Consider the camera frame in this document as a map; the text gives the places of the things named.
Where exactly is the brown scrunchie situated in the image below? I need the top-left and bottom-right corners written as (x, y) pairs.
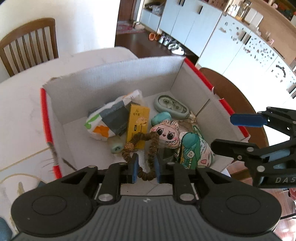
top-left (122, 132), bottom-right (159, 181)

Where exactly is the pink monster plush face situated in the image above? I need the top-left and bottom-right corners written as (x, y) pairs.
top-left (150, 120), bottom-right (180, 149)

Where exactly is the green cartoon plush pouch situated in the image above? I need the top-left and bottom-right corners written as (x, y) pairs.
top-left (177, 125), bottom-right (214, 170)

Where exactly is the yellow rectangular box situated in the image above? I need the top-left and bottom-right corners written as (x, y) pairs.
top-left (126, 104), bottom-right (150, 142)

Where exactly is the brown wooden chair right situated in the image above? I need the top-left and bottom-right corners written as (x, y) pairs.
top-left (200, 68), bottom-right (269, 148)

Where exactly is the brown wooden chair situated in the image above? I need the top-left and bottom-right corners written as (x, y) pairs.
top-left (1, 18), bottom-right (59, 77)
top-left (200, 68), bottom-right (269, 148)

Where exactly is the white printed tissue pack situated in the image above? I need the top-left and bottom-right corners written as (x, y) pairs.
top-left (84, 89), bottom-right (144, 141)

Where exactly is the red cardboard shoe box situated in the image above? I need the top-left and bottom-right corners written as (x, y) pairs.
top-left (41, 57), bottom-right (250, 178)

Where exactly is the red patterned doormat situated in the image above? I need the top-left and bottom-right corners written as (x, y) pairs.
top-left (116, 21), bottom-right (145, 35)

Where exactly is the brown wooden chair far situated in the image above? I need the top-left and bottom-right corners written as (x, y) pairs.
top-left (1, 18), bottom-right (59, 77)

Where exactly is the light blue wall cabinet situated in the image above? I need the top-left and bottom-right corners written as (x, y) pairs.
top-left (140, 1), bottom-right (295, 97)

